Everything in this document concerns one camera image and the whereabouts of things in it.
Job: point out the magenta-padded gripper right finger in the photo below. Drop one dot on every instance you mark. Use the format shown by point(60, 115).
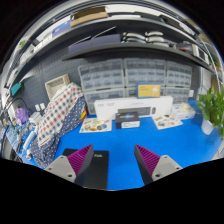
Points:
point(166, 165)

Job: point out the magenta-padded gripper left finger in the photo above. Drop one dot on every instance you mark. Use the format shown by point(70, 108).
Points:
point(58, 165)

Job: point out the black mouse pad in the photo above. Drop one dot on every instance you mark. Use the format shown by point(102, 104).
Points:
point(100, 168)

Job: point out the navy polka dot cloth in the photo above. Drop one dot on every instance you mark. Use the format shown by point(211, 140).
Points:
point(45, 151)

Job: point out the printed sticker sheet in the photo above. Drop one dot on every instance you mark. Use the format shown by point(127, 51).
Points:
point(95, 125)
point(167, 122)

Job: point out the red and blue checked cloth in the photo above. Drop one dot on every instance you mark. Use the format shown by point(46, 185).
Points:
point(58, 111)

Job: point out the small yellow object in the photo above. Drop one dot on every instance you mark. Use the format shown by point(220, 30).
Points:
point(83, 115)

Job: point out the small black box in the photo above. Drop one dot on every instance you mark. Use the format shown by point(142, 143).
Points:
point(127, 120)

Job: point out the purple soft object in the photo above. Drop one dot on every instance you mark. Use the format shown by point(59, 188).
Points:
point(22, 116)

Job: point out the green plant in white pot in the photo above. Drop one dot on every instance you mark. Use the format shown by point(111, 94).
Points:
point(210, 106)

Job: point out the long white keyboard box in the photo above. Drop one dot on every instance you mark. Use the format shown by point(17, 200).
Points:
point(103, 106)

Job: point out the yellow and blue box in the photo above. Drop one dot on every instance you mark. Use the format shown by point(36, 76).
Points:
point(148, 90)

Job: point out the beige plastic basket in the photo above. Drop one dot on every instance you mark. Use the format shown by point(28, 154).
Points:
point(56, 86)

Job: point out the teal plastic object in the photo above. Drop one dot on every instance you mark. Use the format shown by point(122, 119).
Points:
point(16, 89)

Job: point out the white metal storage rack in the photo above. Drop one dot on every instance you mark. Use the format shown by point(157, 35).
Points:
point(213, 66)

